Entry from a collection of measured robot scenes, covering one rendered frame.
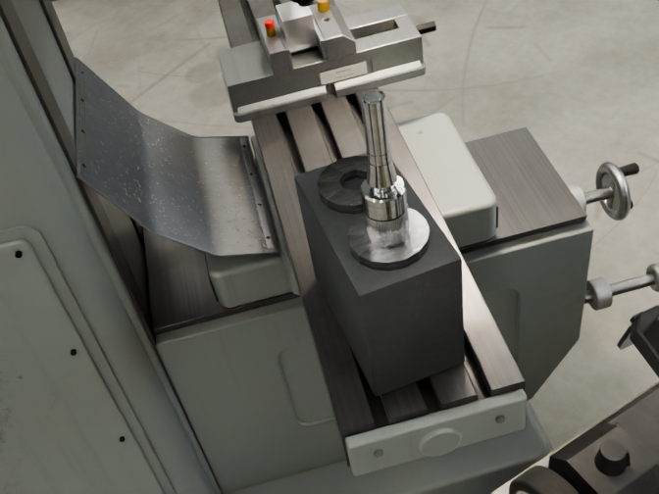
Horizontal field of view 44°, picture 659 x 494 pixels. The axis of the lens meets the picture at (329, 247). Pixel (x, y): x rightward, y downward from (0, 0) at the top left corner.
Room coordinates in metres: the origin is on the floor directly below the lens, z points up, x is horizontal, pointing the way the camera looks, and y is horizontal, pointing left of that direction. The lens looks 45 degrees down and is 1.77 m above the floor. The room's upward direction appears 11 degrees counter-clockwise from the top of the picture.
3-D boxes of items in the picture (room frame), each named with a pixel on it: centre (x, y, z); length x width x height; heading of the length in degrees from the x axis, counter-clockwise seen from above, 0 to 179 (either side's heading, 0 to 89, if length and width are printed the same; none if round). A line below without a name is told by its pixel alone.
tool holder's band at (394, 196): (0.64, -0.07, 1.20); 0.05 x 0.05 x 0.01
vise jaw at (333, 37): (1.27, -0.07, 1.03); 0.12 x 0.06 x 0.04; 7
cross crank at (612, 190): (1.14, -0.53, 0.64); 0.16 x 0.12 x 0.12; 96
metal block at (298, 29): (1.27, -0.02, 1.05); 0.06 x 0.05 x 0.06; 7
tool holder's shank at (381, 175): (0.64, -0.07, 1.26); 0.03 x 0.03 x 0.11
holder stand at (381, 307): (0.69, -0.06, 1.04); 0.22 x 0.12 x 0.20; 13
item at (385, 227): (0.64, -0.07, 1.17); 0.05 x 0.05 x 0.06
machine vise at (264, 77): (1.27, -0.05, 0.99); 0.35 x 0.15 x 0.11; 97
